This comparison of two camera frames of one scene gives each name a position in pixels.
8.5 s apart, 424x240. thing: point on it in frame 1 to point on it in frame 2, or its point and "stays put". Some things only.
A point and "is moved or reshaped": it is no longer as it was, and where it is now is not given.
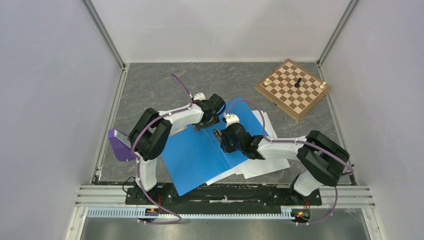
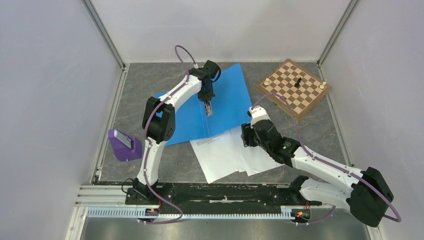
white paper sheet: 254,167 is moved or reshaped
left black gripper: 214,121 to 206,97
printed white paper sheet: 242,169 to 215,156
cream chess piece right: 322,86 stays put
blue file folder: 193,158 is moved or reshaped
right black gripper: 224,143 to 247,135
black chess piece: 297,84 stays put
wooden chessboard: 293,89 stays put
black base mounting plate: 223,196 stays put
